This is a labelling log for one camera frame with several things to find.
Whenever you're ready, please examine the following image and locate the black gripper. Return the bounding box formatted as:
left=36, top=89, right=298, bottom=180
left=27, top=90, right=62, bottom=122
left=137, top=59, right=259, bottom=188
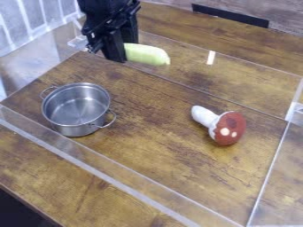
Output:
left=78, top=0, right=142, bottom=63

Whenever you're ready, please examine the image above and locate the black strip on table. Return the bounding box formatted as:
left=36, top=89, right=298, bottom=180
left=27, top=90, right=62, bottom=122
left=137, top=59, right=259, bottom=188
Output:
left=193, top=4, right=270, bottom=28

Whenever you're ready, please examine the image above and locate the small steel pot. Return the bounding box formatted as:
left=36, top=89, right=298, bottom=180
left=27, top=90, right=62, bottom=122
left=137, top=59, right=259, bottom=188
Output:
left=40, top=82, right=118, bottom=137

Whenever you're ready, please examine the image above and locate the red toy mushroom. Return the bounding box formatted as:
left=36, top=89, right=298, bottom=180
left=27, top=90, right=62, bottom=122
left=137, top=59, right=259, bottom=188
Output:
left=191, top=106, right=246, bottom=145

